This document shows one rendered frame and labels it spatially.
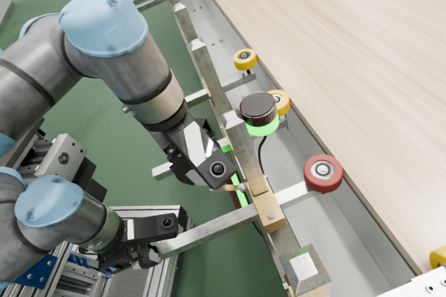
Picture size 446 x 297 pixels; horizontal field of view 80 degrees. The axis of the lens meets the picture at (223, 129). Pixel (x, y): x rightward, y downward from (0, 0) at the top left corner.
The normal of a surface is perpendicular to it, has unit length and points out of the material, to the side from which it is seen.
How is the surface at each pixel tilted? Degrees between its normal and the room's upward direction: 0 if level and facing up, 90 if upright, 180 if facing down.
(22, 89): 73
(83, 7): 0
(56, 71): 88
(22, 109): 93
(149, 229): 27
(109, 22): 88
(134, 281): 0
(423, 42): 0
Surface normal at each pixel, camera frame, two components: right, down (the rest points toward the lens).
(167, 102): 0.73, 0.36
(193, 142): 0.11, -0.27
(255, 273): -0.28, -0.62
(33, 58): 0.50, -0.23
